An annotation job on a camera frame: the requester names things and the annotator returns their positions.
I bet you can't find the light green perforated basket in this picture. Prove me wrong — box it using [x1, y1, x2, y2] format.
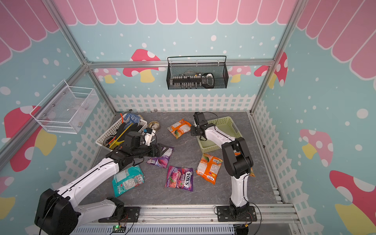
[197, 116, 242, 153]

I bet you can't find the electronics in mesh basket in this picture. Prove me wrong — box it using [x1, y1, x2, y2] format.
[167, 73, 215, 89]

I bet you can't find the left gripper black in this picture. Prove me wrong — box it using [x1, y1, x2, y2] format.
[132, 142, 168, 158]

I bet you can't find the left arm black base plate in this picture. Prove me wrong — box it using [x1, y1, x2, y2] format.
[98, 207, 141, 223]

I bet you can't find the aluminium front rail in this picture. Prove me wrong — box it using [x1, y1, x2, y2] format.
[136, 204, 300, 225]

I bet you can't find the large purple Fox's candy bag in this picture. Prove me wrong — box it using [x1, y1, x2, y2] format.
[165, 166, 193, 192]

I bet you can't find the green lit circuit board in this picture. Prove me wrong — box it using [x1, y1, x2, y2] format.
[111, 225, 126, 234]

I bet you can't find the black wire mesh wall basket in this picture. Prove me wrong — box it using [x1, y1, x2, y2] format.
[166, 55, 229, 90]

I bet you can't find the small purple berries candy bag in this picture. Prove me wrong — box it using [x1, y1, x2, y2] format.
[146, 147, 174, 168]

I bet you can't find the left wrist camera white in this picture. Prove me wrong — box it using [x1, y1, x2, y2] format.
[144, 127, 156, 146]

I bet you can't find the white wire wall basket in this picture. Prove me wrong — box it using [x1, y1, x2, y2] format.
[30, 80, 99, 134]

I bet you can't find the clear packing tape roll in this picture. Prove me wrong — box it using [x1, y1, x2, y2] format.
[148, 121, 161, 131]

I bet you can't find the black rubber work glove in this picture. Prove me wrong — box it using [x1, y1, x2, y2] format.
[111, 123, 142, 144]

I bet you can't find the white perforated plastic basket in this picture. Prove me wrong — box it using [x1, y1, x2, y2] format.
[95, 118, 147, 151]

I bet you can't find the orange Fox's candy bag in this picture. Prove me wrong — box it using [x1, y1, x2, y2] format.
[196, 153, 223, 185]

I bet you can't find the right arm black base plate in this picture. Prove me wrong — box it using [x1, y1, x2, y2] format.
[214, 205, 258, 222]

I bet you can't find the teal candy bag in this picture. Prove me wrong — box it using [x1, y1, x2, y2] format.
[112, 165, 145, 197]

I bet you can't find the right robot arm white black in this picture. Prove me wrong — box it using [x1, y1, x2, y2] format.
[191, 112, 254, 219]

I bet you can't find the orange snack bag by wall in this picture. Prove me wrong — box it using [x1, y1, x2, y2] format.
[249, 168, 255, 177]

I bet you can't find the blue dotted knit glove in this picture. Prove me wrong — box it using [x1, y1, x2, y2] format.
[122, 113, 141, 125]

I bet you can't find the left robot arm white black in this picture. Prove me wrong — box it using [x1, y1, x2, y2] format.
[34, 132, 166, 235]

